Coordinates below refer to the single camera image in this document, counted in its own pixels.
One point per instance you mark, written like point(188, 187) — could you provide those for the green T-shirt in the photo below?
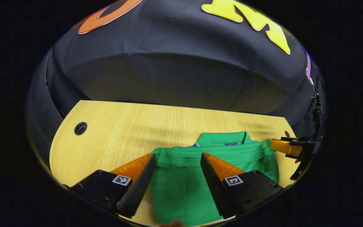
point(181, 195)

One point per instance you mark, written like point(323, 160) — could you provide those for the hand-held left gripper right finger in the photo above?
point(216, 189)

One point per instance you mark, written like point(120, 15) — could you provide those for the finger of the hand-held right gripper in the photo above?
point(301, 167)
point(287, 147)

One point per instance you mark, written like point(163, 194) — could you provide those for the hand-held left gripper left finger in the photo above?
point(139, 190)

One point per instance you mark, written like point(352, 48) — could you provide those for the black backdrop cloth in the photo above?
point(181, 82)

